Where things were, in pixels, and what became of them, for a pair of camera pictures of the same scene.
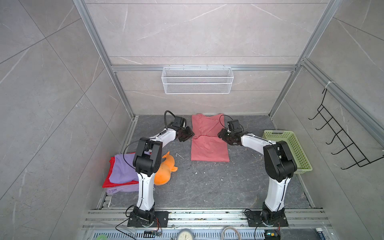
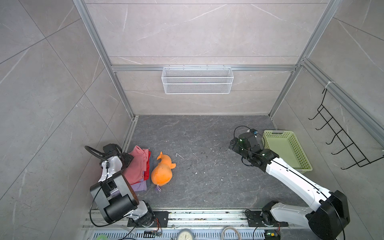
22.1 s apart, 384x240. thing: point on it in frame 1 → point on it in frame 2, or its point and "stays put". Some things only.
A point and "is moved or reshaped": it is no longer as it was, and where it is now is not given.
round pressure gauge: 185,234 stays put
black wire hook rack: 347,145 stays put
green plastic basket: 303,164 stays put
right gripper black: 222,134 → 232,143
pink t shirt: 206,145 is moved or reshaped
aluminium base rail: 112,224 stays put
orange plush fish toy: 163,175 stays put
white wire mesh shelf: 194,80 stays put
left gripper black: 190,133 → 126,159
